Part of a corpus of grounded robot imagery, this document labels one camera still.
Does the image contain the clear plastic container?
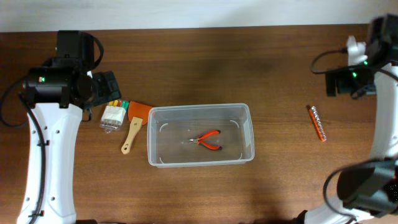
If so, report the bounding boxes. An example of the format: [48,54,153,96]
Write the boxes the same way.
[147,103,255,168]

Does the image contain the clear screwdriver set case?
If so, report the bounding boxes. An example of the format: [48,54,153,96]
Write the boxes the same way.
[100,100,129,134]

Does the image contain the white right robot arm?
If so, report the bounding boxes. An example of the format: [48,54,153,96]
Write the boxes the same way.
[294,14,397,223]

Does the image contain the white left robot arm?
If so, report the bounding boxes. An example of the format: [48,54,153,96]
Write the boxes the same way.
[17,30,121,223]

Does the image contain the orange scraper wooden handle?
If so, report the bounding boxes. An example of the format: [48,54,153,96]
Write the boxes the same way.
[121,101,152,154]

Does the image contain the orange handled pliers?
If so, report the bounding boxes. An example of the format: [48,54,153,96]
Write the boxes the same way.
[188,129,222,151]

